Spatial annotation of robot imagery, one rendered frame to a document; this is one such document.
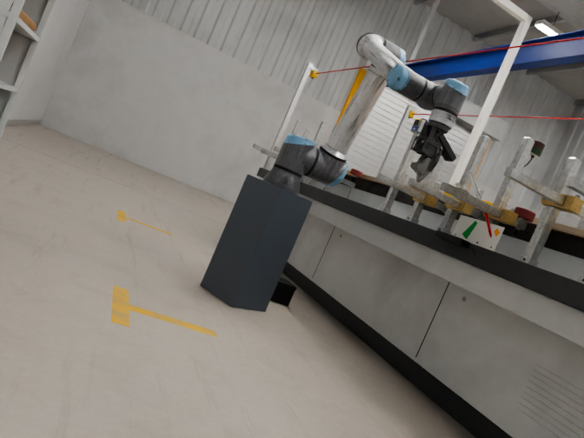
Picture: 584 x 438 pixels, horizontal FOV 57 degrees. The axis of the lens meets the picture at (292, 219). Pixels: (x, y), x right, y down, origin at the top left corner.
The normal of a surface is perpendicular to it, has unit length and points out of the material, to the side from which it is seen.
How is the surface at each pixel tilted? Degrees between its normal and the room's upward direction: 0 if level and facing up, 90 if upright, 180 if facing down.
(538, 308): 90
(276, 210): 90
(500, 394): 90
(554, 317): 90
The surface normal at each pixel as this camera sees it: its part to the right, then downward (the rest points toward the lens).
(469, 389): -0.85, -0.35
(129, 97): 0.30, 0.17
